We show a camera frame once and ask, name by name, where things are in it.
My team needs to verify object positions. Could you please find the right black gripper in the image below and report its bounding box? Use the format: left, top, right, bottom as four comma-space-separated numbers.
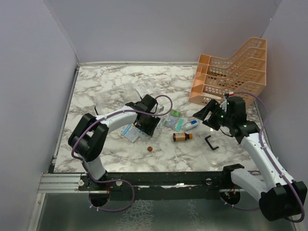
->
194, 99, 233, 130

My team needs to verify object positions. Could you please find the white blue gauze packet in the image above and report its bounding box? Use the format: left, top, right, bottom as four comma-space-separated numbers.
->
120, 124, 139, 143

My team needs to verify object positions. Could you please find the green small packet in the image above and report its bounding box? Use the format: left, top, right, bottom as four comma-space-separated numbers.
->
169, 109, 181, 117

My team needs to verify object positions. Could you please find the brown orange-cap medicine bottle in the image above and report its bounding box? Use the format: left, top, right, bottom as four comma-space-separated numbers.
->
172, 132, 193, 142

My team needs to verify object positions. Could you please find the clear plastic medicine box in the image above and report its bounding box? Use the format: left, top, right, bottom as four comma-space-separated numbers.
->
94, 82, 141, 115

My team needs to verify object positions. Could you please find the white green-label medicine bottle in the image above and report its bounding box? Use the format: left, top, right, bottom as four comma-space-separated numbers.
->
139, 131, 151, 141

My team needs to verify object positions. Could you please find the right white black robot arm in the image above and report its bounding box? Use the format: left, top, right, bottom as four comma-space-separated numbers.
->
193, 96, 308, 223

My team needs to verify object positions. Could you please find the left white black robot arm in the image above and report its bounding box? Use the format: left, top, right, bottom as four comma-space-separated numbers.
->
68, 94, 160, 190

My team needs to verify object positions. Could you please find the white blue small bottle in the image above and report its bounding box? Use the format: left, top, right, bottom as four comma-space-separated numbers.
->
181, 120, 199, 131

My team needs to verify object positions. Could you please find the small brown round cap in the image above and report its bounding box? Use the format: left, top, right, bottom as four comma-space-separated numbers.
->
147, 146, 153, 152

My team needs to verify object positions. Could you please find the clear plastic box lid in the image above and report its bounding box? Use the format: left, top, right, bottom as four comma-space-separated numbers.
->
192, 122, 230, 167

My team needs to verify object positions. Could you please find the orange plastic file organizer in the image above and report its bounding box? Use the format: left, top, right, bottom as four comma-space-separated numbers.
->
188, 37, 267, 105

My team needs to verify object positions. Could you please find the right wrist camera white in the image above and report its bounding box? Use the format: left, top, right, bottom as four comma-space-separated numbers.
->
223, 91, 234, 104

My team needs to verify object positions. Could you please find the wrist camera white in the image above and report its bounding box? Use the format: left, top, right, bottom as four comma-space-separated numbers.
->
155, 104, 169, 116
223, 91, 234, 104

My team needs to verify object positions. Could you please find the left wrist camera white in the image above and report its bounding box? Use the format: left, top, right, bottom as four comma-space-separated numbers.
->
155, 104, 169, 116

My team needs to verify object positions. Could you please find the black lid handle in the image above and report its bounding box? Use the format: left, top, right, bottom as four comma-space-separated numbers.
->
205, 135, 219, 151

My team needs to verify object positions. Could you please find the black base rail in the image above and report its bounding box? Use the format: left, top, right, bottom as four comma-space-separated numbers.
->
78, 171, 239, 201

